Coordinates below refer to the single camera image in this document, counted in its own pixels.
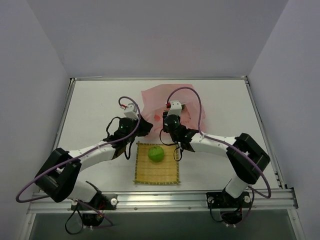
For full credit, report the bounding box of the green fake guava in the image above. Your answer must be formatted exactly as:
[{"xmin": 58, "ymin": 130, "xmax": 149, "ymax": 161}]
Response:
[{"xmin": 147, "ymin": 146, "xmax": 165, "ymax": 163}]

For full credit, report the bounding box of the pink plastic bag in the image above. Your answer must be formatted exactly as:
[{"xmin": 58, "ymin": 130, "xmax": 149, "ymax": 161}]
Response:
[{"xmin": 141, "ymin": 84, "xmax": 207, "ymax": 141}]

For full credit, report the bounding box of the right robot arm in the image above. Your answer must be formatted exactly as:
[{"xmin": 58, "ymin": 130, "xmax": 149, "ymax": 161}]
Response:
[{"xmin": 162, "ymin": 111, "xmax": 272, "ymax": 207}]

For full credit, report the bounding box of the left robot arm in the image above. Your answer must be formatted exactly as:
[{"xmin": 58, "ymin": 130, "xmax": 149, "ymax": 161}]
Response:
[{"xmin": 35, "ymin": 117, "xmax": 153, "ymax": 210}]

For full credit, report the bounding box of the woven bamboo mat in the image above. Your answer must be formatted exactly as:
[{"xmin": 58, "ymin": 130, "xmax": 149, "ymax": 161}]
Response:
[{"xmin": 133, "ymin": 142, "xmax": 180, "ymax": 186}]

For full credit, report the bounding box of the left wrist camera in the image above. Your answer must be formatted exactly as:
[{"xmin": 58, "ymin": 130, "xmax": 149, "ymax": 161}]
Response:
[{"xmin": 124, "ymin": 103, "xmax": 139, "ymax": 120}]

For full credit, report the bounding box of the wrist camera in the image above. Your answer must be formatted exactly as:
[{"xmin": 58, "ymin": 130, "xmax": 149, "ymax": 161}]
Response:
[
  {"xmin": 166, "ymin": 100, "xmax": 182, "ymax": 116},
  {"xmin": 124, "ymin": 103, "xmax": 139, "ymax": 120}
]

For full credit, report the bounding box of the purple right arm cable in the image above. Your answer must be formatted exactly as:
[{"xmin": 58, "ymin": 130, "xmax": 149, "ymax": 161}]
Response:
[{"xmin": 166, "ymin": 86, "xmax": 272, "ymax": 223}]

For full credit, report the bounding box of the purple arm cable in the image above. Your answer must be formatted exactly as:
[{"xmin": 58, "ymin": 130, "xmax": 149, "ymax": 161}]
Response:
[
  {"xmin": 166, "ymin": 86, "xmax": 272, "ymax": 223},
  {"xmin": 15, "ymin": 96, "xmax": 141, "ymax": 228}
]

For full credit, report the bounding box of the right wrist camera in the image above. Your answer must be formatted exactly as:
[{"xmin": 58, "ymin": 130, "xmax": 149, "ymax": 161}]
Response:
[{"xmin": 166, "ymin": 100, "xmax": 182, "ymax": 116}]

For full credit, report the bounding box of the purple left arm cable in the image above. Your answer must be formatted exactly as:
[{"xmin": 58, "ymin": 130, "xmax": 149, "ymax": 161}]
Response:
[{"xmin": 15, "ymin": 96, "xmax": 141, "ymax": 228}]

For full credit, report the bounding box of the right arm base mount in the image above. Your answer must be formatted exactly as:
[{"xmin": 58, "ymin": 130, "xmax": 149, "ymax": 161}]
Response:
[{"xmin": 206, "ymin": 190, "xmax": 255, "ymax": 228}]

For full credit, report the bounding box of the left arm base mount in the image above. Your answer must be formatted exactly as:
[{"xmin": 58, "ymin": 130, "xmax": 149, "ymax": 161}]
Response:
[{"xmin": 70, "ymin": 192, "xmax": 118, "ymax": 229}]

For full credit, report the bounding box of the aluminium table frame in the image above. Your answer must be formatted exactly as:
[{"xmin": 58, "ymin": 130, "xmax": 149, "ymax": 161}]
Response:
[{"xmin": 26, "ymin": 76, "xmax": 300, "ymax": 240}]

